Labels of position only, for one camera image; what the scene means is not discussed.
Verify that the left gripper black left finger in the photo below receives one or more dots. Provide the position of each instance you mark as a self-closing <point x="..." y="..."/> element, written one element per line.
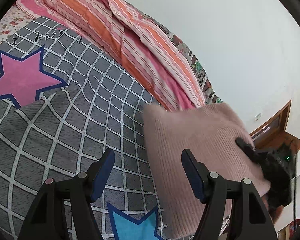
<point x="46" y="217"/>

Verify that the pink knit sweater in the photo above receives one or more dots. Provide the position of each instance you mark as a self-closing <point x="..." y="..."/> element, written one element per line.
<point x="209" y="133"/>

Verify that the right hand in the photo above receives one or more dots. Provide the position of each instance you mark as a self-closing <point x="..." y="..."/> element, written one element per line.
<point x="273" y="209"/>

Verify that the floral patchwork blanket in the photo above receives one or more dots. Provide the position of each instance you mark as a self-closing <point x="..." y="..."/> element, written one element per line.
<point x="198" y="70"/>

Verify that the grey checked duvet with stars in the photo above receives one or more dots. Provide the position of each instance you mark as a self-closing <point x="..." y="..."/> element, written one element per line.
<point x="68" y="128"/>

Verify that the white floral bed sheet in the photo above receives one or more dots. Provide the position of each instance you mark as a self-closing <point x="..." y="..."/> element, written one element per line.
<point x="12" y="21"/>

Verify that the pink orange striped quilt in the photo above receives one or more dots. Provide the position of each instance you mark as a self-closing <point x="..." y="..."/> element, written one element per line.
<point x="135" y="41"/>

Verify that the white wall switch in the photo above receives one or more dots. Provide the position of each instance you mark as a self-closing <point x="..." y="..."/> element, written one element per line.
<point x="258" y="116"/>

